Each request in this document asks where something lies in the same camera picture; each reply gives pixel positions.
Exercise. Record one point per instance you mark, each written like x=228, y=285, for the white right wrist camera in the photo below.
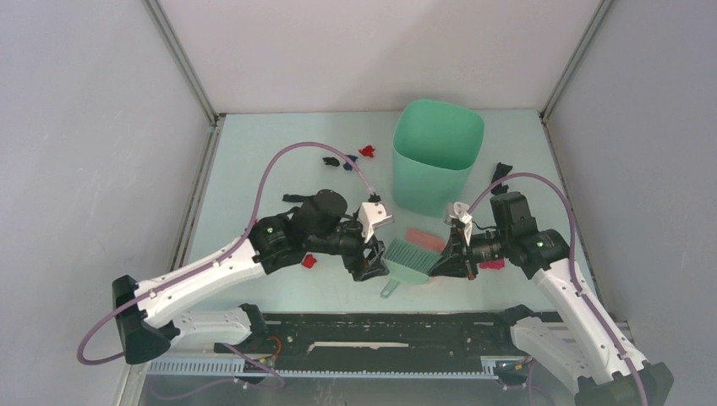
x=457, y=212

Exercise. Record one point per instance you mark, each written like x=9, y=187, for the white slotted cable duct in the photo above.
x=487, y=368

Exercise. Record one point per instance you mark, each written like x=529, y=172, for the long black paper scrap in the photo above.
x=296, y=198

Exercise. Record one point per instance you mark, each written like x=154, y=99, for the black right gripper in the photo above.
x=457, y=260

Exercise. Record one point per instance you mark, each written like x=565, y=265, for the red paper scrap front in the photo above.
x=309, y=261

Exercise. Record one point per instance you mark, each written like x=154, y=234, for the red paper scrap near bin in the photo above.
x=368, y=151

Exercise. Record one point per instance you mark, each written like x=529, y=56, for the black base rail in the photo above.
x=385, y=339

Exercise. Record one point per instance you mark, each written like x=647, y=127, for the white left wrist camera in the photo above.
x=373, y=214

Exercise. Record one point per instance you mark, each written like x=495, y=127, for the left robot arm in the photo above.
x=154, y=315

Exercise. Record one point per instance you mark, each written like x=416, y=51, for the green hand brush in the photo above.
x=407, y=263

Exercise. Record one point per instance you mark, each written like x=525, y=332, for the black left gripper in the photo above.
x=363, y=268

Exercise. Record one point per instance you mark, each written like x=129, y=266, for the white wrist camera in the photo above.
x=373, y=214
x=457, y=212

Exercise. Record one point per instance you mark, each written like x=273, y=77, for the blue paper scrap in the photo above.
x=349, y=164

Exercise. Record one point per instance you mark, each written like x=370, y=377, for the pink dustpan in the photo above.
x=425, y=241

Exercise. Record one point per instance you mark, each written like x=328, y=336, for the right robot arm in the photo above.
x=601, y=366

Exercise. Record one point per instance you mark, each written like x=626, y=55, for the green plastic waste bin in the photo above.
x=434, y=148

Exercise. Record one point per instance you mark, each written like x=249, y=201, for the magenta paper scrap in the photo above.
x=492, y=265

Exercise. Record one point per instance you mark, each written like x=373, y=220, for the black paper scrap right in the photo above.
x=501, y=170

